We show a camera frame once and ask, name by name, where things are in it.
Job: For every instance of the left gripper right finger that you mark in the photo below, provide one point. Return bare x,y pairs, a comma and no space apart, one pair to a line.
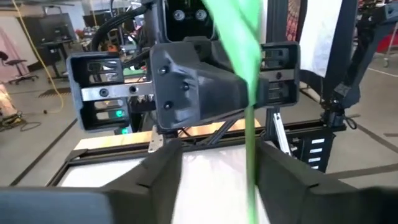
295,199

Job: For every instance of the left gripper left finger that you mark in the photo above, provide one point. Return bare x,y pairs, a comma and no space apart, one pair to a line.
140,199

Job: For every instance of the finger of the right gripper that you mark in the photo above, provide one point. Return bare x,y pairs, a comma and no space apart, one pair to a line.
217,53
186,93

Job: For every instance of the dark red artificial tulip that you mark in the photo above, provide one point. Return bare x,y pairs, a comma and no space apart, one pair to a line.
239,37

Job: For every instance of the black panel white slots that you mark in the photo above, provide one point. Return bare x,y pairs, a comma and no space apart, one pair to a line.
298,155

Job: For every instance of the wooden workbench top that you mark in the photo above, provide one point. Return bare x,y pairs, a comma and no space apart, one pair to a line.
109,140

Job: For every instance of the black desk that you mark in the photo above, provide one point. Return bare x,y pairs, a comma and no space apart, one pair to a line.
54,43

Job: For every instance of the silver aluminium strut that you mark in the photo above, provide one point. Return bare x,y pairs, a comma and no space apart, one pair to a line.
281,133

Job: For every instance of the black stool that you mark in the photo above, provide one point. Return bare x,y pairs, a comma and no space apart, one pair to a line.
17,62

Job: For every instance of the red mandala tapestry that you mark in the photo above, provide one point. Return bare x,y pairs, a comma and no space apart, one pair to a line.
293,18

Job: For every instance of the pink hanging cloth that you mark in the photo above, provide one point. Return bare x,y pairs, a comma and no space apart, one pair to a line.
9,46

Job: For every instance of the white backdrop panel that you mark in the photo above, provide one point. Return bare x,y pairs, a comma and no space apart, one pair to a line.
317,31

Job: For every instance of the black diagonal rig brace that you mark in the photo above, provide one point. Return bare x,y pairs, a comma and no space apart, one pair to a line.
340,46

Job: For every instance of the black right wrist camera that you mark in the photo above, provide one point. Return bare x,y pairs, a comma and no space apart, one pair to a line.
189,18

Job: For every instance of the black aluminium table frame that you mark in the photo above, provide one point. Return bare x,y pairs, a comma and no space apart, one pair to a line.
109,154

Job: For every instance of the silver metal bracket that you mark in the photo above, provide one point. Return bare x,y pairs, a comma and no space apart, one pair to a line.
155,141

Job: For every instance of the black rig upright post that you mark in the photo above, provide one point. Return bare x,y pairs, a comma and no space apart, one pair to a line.
276,21

